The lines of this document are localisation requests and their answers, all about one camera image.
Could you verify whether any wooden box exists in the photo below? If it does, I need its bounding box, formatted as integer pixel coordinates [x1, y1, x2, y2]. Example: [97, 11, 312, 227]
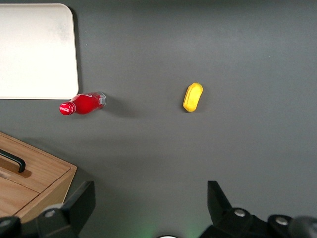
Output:
[0, 131, 78, 224]

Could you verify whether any black box handle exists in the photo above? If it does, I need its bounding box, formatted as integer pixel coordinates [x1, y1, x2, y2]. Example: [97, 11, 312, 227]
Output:
[0, 148, 26, 174]

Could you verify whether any cream plastic tray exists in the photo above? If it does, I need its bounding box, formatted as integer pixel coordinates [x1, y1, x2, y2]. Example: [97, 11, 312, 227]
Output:
[0, 3, 79, 100]

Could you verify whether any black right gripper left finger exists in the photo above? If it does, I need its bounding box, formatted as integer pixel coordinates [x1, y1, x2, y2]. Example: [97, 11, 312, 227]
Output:
[0, 180, 96, 238]

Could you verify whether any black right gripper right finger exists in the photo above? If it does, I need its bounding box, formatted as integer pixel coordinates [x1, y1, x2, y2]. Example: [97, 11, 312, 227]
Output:
[198, 180, 317, 238]

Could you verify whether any red coke bottle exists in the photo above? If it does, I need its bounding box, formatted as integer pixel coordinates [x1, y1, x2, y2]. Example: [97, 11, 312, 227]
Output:
[59, 91, 107, 117]

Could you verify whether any yellow toy hot dog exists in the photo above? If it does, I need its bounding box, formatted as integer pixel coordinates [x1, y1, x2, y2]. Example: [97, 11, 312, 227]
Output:
[182, 82, 204, 113]

